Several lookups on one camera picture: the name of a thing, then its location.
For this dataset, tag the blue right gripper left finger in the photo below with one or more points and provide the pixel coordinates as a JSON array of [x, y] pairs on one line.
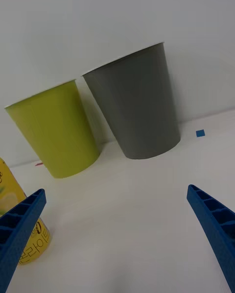
[[19, 227]]

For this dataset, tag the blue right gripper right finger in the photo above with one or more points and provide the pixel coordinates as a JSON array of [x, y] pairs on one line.
[[215, 227]]

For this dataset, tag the yellow drink can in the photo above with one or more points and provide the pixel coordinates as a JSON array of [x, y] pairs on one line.
[[9, 187]]

